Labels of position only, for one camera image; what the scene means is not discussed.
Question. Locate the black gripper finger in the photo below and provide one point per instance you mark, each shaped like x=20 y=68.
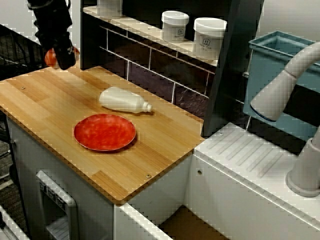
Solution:
x=65 y=58

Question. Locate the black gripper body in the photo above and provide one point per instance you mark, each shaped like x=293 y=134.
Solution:
x=53 y=30

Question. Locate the salmon sushi toy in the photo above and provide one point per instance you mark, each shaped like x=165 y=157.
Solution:
x=50 y=58

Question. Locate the white plastic jug bottle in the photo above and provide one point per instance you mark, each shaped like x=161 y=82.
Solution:
x=120 y=100

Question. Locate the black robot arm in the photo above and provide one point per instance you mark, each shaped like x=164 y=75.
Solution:
x=47 y=5

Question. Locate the black equipment box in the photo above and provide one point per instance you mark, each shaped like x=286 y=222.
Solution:
x=15 y=50

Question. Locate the plain white container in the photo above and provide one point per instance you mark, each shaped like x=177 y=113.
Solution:
x=110 y=8

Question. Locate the dark tile backsplash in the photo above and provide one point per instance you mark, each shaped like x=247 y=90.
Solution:
x=140 y=55

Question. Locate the cream shelf ledge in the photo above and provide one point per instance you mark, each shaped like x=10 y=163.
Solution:
x=140 y=27

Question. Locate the red round plate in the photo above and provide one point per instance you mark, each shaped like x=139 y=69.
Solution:
x=105 y=132

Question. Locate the white kitchen cabinet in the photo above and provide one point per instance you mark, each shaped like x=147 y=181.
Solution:
x=30 y=155

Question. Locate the white lidded jar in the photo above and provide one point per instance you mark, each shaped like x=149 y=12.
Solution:
x=208 y=37
x=175 y=27

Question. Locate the grey white dispenser panel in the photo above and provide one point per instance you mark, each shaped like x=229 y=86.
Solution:
x=71 y=207

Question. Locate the dark grey upright panel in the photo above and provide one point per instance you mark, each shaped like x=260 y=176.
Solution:
x=232 y=75

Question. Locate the teal plastic bin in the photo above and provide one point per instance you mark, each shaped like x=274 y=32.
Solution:
x=270 y=65

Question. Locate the white toy sink unit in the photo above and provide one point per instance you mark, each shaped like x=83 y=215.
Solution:
x=237 y=180

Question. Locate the light grey toy faucet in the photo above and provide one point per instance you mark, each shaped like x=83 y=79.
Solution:
x=275 y=95

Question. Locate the dark grey end post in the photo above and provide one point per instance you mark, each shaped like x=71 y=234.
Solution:
x=88 y=32

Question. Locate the aluminium frame rail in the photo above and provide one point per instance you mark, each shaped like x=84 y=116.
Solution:
x=10 y=225

